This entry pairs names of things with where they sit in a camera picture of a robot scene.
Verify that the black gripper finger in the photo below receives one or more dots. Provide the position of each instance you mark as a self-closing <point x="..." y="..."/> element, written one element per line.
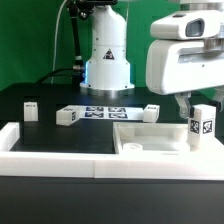
<point x="219" y="98"/>
<point x="183" y="100"/>

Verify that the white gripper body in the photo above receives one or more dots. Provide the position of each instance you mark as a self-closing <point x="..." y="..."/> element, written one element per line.
<point x="182" y="66"/>

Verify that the white square tabletop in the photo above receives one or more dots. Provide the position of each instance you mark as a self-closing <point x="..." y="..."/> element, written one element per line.
<point x="145" y="138"/>

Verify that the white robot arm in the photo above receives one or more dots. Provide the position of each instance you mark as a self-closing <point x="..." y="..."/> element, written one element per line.
<point x="108" y="70"/>

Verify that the white U-shaped fence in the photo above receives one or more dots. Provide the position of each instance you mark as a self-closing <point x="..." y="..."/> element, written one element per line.
<point x="185" y="166"/>

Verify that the printed marker sheet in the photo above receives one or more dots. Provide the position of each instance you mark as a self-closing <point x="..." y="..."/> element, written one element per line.
<point x="103" y="112"/>

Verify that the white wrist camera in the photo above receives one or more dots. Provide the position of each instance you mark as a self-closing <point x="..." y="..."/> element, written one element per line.
<point x="187" y="25"/>

